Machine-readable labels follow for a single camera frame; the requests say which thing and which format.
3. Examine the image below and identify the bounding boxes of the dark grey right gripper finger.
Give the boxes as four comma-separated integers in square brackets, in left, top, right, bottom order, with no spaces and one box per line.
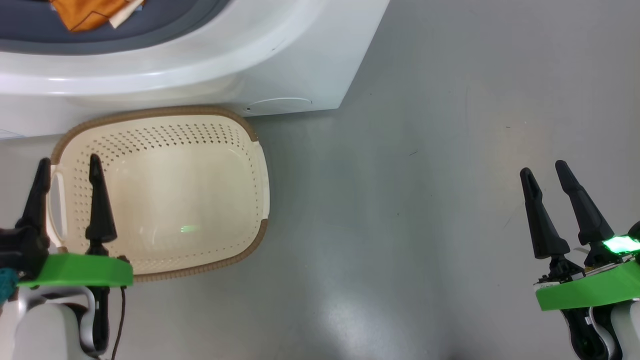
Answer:
[519,167,571,260]
[555,160,616,246]

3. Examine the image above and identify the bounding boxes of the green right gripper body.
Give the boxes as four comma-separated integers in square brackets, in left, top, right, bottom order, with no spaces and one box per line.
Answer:
[534,222,640,312]

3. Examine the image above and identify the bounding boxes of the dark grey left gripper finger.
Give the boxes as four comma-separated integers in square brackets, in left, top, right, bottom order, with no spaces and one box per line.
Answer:
[85,154,118,256]
[20,157,52,241]

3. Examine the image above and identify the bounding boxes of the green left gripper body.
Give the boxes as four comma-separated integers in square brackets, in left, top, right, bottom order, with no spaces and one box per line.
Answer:
[0,225,134,289]

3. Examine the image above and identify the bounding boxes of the orange garment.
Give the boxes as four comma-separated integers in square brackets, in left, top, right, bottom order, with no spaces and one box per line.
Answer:
[49,0,146,33]

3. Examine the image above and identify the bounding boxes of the white front-load washing machine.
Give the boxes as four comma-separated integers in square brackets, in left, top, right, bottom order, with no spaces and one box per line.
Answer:
[0,0,391,140]

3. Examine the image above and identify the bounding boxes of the cream perforated laundry basket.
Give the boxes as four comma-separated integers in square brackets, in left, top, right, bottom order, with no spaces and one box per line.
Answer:
[50,105,271,282]

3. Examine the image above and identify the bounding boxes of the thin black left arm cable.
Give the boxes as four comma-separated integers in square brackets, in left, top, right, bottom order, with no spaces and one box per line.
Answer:
[111,286,127,360]

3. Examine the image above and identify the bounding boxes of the teal camera cable connector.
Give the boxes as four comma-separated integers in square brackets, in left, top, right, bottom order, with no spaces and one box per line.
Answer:
[0,267,19,307]

